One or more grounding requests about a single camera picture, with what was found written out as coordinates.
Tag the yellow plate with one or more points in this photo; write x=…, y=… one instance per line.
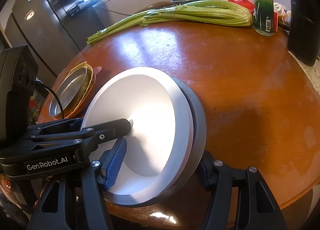
x=88, y=79

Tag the green plastic bottle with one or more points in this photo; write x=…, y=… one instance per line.
x=262, y=7

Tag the white pill bottle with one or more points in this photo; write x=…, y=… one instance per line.
x=278, y=8

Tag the long celery bundle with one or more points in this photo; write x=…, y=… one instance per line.
x=117, y=26

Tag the steel bowl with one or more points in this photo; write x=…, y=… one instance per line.
x=200, y=130

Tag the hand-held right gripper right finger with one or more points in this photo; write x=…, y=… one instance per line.
x=215, y=170

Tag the person's left hand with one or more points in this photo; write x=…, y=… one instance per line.
x=6, y=186

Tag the black box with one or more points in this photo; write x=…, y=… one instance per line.
x=75, y=9

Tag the shallow steel pan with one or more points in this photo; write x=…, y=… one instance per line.
x=67, y=92

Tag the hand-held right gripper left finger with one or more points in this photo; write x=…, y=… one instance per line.
x=116, y=165

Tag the grey refrigerator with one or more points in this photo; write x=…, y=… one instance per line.
x=37, y=32

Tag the thick celery bundle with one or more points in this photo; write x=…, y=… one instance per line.
x=200, y=13

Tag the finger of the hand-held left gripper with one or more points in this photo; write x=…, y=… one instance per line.
x=112, y=126
x=82, y=148

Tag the black thermos flask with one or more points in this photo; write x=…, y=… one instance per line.
x=302, y=19

